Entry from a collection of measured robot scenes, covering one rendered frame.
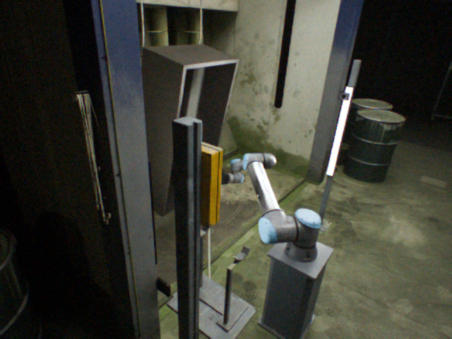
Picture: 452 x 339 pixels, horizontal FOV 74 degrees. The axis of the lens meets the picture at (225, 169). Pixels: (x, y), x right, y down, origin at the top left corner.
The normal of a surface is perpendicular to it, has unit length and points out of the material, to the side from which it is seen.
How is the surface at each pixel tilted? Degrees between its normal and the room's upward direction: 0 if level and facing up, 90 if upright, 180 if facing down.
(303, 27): 90
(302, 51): 90
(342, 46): 90
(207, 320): 0
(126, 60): 90
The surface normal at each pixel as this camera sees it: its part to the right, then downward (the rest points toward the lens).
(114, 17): 0.80, 0.31
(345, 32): -0.60, 0.33
